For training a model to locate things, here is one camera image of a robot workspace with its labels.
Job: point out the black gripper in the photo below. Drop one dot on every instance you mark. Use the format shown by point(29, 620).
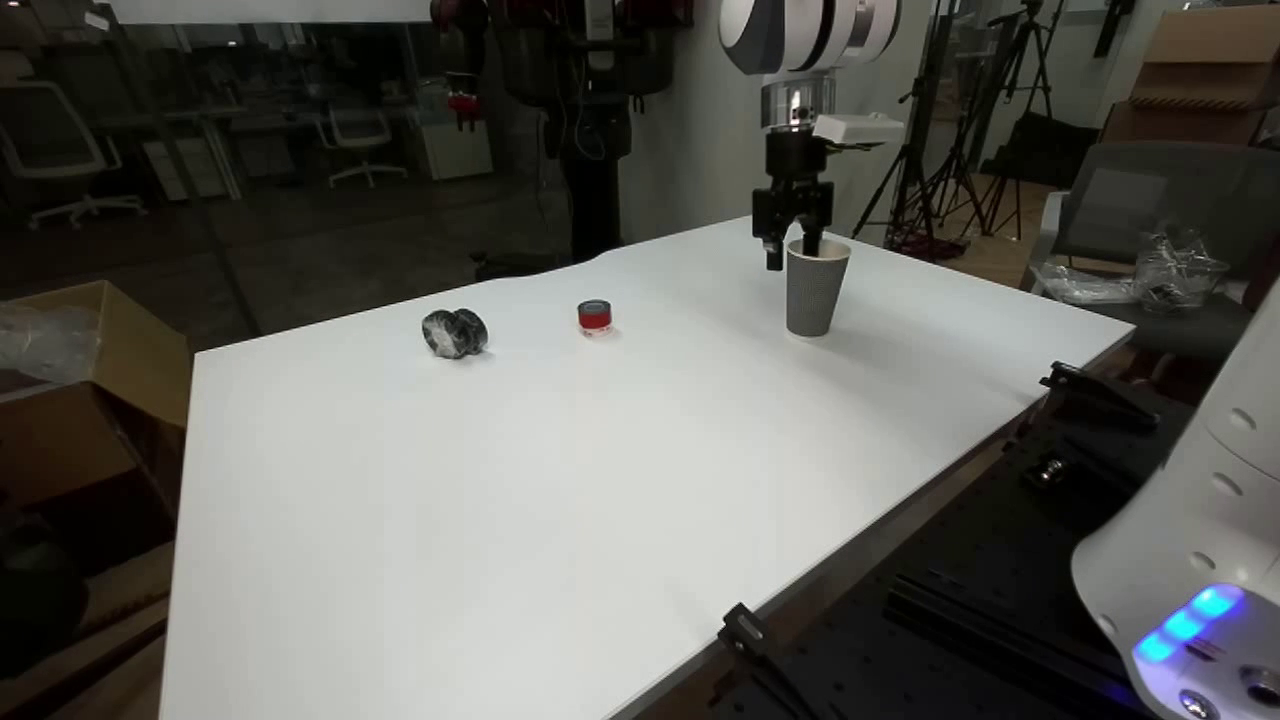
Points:
point(794, 193)

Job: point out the grey paper cup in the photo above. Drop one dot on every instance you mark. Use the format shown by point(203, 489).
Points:
point(815, 287)

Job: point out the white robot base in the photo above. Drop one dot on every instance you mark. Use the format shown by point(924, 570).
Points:
point(1184, 577)

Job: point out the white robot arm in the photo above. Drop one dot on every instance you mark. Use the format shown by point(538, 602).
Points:
point(794, 49)

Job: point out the small red cylinder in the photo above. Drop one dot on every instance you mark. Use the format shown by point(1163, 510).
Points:
point(595, 314)

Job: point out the black clamp on breadboard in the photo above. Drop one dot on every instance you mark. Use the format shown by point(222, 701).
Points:
point(1096, 401)

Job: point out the small black silver object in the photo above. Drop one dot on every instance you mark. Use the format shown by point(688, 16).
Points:
point(454, 335)

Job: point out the grey armchair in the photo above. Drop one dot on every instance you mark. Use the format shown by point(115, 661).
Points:
point(1231, 193)

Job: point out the crumpled clear plastic bag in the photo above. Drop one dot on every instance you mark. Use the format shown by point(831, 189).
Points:
point(1172, 273)

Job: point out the black table edge clamp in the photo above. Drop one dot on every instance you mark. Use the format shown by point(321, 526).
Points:
point(749, 636)

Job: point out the black optical breadboard plate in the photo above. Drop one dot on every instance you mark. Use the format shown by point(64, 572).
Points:
point(973, 612)

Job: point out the brown cardboard box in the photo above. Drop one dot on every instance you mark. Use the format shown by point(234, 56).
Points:
point(93, 405)

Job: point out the white office chair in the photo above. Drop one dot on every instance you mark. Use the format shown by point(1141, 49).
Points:
point(48, 141)

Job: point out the black camera tripod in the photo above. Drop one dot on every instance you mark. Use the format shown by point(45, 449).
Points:
point(979, 56)

